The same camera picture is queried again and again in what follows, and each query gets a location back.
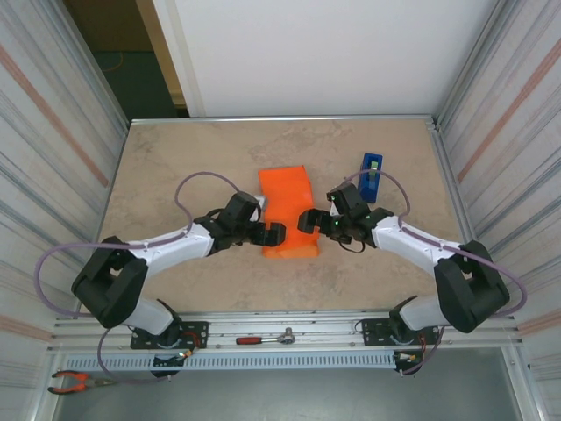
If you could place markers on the black connector module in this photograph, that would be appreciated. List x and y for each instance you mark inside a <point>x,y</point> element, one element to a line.
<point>164,361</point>
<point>403,359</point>

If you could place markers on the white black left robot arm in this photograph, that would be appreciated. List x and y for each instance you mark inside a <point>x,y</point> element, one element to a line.
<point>109,285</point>

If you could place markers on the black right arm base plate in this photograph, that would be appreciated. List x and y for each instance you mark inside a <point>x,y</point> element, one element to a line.
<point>372,326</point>

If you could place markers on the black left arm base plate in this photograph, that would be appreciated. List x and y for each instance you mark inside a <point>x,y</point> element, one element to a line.
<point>197,326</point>

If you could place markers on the blue tape dispenser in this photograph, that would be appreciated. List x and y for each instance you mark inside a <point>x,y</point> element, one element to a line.
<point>366,193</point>

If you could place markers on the white door frame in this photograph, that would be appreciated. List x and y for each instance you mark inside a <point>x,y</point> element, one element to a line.
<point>177,52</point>

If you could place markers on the orange wrapping paper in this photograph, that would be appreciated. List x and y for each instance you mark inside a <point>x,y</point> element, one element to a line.
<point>287,193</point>

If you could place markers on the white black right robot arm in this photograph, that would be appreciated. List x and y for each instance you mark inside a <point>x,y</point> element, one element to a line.
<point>473,289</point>

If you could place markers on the corrugated translucent side panel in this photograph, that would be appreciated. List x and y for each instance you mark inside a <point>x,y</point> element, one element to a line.
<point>526,175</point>
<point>44,175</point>

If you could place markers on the aluminium table frame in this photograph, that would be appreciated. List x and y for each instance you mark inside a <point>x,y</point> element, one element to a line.
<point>307,322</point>

